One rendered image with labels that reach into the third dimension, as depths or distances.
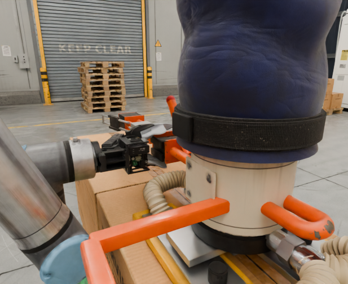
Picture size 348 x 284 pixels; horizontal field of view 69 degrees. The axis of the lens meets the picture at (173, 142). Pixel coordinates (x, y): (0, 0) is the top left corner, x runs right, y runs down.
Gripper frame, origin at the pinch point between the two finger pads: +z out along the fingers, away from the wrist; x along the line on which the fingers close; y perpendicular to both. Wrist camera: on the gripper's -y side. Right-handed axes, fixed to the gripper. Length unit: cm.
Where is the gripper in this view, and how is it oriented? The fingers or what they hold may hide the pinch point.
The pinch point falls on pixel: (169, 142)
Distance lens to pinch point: 67.4
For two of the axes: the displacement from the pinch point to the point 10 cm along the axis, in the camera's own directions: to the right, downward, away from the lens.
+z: 8.9, -1.4, 4.4
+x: 0.0, -9.5, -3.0
